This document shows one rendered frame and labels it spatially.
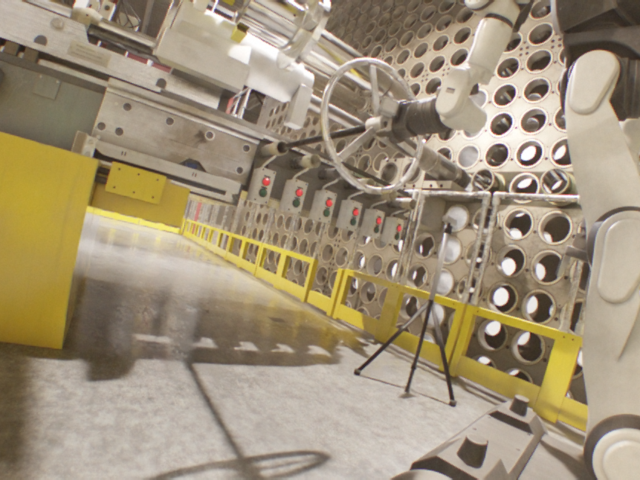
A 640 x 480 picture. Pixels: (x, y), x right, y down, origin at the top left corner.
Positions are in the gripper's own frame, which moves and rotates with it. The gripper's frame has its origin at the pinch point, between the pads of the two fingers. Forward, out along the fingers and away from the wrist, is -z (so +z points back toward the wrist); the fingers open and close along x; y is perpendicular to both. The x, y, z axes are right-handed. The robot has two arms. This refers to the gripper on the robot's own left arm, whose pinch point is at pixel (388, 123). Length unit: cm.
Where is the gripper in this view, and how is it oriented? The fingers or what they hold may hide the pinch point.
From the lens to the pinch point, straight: 93.6
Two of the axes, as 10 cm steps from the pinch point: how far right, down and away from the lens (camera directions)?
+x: 3.3, -9.4, 0.8
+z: 5.5, 1.2, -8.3
